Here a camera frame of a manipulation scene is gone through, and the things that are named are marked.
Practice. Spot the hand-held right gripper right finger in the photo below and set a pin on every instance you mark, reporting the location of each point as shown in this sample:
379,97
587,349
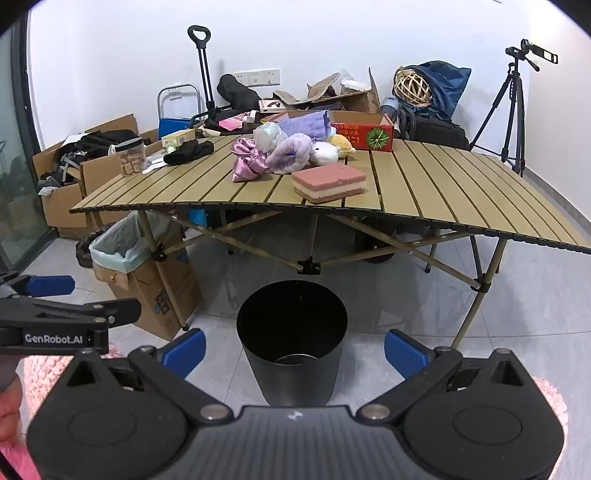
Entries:
406,353

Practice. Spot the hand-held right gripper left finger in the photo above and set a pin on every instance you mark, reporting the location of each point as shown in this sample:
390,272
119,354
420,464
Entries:
184,353

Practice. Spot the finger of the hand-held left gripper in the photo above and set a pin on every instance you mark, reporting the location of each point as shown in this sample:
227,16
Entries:
124,310
51,285

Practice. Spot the black round waste bin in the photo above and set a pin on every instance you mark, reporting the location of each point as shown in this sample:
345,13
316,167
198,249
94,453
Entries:
295,374

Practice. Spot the pink layered sponge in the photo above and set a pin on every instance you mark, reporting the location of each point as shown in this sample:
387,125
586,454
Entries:
328,182

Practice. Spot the pink satin cloth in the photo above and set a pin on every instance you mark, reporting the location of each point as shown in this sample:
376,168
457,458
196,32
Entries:
249,164

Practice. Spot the white plush toy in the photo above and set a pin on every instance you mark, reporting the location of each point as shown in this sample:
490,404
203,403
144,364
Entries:
323,153

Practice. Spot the clear plastic bag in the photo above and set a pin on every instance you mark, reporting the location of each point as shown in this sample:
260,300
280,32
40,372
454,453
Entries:
268,136

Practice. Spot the lavender woven pouch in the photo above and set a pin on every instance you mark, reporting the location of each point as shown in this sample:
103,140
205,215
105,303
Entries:
302,124

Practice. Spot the person's left hand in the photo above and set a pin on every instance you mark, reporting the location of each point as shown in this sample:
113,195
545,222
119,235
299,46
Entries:
9,413

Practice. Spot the printed cardboard box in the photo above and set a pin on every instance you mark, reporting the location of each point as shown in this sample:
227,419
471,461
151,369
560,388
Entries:
171,286

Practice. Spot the green plastic liner bag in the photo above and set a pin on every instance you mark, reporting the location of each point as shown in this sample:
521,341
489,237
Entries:
115,249

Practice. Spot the plain cardboard box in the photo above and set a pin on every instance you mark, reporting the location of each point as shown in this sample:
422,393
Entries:
101,173
64,207

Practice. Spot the glass sliding door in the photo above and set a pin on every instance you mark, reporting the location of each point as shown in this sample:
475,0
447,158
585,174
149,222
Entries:
18,184

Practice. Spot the black rubber wheel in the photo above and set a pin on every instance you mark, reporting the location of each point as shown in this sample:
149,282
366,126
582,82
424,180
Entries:
374,249

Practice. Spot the blue foam roll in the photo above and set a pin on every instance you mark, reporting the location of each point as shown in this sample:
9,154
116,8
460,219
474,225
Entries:
198,218

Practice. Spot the clear snack jar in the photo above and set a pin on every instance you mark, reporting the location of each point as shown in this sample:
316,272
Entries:
131,159

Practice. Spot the black clothes pile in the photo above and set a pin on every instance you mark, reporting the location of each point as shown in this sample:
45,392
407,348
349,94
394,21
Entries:
101,141

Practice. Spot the tan folding table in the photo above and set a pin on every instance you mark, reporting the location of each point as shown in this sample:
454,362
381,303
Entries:
415,184

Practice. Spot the black cloth gloves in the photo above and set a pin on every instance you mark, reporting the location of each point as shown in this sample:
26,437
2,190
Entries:
187,152

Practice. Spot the small cream carton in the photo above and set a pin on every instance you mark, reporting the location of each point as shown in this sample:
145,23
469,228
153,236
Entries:
178,137

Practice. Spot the pink packet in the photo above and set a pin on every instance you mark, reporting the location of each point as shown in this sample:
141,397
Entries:
231,124

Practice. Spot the red cardboard box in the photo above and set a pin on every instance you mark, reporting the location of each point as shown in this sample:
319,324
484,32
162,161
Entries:
364,136

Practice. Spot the black duffel bag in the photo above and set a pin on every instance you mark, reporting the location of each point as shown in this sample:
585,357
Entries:
238,94

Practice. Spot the blue water bottle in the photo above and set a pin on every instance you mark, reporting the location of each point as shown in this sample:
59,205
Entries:
388,107

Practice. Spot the open flapped cardboard box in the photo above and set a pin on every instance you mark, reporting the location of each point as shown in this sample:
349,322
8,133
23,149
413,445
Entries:
355,101

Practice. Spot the woven rattan ball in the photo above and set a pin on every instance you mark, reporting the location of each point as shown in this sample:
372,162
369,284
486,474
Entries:
412,87

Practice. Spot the blue fabric bag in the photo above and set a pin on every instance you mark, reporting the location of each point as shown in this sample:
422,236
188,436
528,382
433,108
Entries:
450,87

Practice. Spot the black tripod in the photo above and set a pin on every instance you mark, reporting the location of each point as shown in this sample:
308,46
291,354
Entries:
513,92

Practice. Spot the white wall outlet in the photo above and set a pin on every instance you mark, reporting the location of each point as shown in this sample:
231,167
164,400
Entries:
256,77

